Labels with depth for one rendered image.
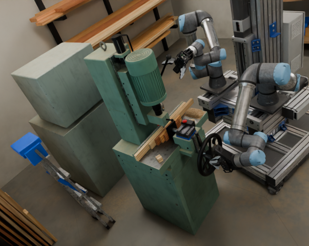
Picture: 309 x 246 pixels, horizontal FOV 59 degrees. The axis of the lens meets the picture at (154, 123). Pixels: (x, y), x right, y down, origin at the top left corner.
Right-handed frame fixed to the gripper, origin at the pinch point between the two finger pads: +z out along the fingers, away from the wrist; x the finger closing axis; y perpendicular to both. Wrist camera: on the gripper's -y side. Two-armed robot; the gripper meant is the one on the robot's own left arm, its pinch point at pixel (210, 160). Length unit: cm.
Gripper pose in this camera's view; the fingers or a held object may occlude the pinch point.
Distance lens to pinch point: 168.0
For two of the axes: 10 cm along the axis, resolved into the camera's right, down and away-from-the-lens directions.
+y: 6.3, 7.5, 1.9
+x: 5.9, -6.2, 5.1
